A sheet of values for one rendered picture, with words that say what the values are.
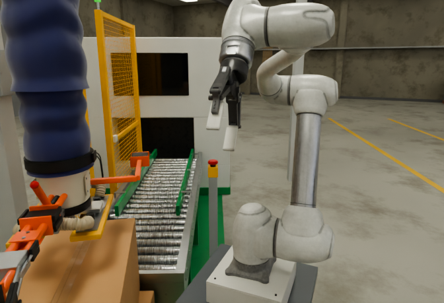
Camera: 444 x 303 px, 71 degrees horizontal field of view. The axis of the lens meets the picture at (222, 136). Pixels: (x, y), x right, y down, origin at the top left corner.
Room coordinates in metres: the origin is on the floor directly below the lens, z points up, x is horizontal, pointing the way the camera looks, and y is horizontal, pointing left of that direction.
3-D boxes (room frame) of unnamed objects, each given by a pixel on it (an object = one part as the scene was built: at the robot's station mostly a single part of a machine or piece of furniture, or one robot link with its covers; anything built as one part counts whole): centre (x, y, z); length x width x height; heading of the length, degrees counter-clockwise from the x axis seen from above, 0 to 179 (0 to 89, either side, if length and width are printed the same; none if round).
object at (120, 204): (2.96, 0.85, 0.60); 1.60 x 0.11 x 0.09; 1
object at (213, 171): (2.02, 0.06, 0.50); 0.07 x 0.07 x 1.00; 1
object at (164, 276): (1.44, 0.55, 0.58); 0.70 x 0.03 x 0.06; 91
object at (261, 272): (1.18, -0.13, 0.87); 0.22 x 0.18 x 0.06; 160
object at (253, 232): (1.16, -0.13, 1.01); 0.18 x 0.16 x 0.22; 71
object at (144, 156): (1.43, 0.39, 1.24); 0.09 x 0.08 x 0.05; 102
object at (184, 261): (2.61, 0.25, 0.50); 2.31 x 0.05 x 0.19; 1
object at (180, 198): (2.97, 0.31, 0.60); 1.60 x 0.11 x 0.09; 1
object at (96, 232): (1.10, 0.49, 1.13); 0.34 x 0.10 x 0.05; 12
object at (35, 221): (0.84, 0.53, 1.24); 0.10 x 0.08 x 0.06; 102
